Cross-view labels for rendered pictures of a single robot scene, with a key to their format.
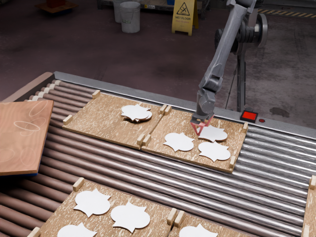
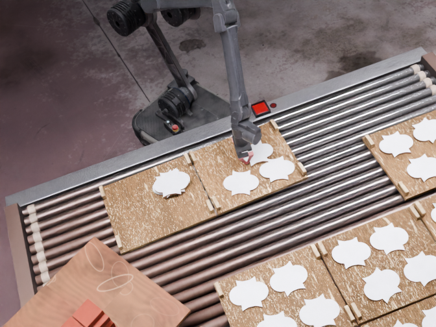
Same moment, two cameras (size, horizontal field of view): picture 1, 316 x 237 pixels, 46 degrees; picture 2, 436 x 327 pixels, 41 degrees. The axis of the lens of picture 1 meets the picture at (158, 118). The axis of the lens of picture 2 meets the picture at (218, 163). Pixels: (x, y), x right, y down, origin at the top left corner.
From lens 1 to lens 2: 127 cm
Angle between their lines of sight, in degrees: 31
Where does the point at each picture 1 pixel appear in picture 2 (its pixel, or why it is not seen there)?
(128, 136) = (193, 213)
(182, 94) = (68, 93)
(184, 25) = not seen: outside the picture
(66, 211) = (239, 318)
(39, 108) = (95, 256)
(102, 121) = (149, 216)
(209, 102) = (257, 133)
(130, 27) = not seen: outside the picture
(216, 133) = (259, 150)
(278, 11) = not seen: outside the picture
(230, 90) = (116, 50)
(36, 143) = (152, 290)
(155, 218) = (305, 263)
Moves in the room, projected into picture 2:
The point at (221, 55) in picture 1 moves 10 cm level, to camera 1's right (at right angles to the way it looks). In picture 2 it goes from (239, 84) to (257, 69)
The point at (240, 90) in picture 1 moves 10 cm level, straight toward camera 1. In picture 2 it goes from (174, 62) to (181, 71)
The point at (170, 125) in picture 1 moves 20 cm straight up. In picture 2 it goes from (213, 170) to (206, 141)
